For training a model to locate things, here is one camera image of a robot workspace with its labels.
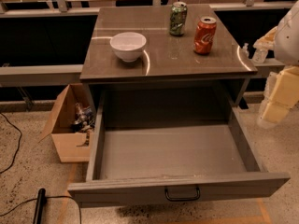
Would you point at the padded gripper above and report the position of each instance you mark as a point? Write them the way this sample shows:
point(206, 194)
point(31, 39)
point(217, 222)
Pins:
point(290, 40)

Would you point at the grey top drawer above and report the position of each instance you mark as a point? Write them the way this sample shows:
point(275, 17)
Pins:
point(146, 141)

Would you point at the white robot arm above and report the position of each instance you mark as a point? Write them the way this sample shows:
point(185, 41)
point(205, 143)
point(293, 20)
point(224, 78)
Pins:
point(291, 19)

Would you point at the grey cabinet with brown top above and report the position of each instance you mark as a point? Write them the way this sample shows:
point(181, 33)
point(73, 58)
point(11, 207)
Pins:
point(165, 57)

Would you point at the small clear pump bottle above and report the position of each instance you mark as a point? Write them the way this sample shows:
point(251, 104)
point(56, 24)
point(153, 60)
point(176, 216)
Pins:
point(245, 48)

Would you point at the orange soda can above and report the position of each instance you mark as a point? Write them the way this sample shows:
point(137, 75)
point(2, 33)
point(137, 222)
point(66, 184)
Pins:
point(204, 34)

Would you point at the green soda can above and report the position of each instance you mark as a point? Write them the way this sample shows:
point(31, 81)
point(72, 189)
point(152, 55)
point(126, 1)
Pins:
point(178, 16)

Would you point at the white ceramic bowl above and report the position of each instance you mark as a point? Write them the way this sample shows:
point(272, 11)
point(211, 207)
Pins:
point(128, 46)

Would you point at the clutter inside cardboard box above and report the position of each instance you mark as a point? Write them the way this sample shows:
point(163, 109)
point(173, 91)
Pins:
point(84, 122)

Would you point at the open cardboard box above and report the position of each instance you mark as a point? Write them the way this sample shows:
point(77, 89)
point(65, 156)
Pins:
point(71, 146)

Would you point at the black cylindrical floor object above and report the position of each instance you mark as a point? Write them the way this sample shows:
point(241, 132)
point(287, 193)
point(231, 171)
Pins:
point(40, 202)

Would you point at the black drawer handle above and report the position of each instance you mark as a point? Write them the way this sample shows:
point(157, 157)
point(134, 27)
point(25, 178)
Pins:
point(182, 194)

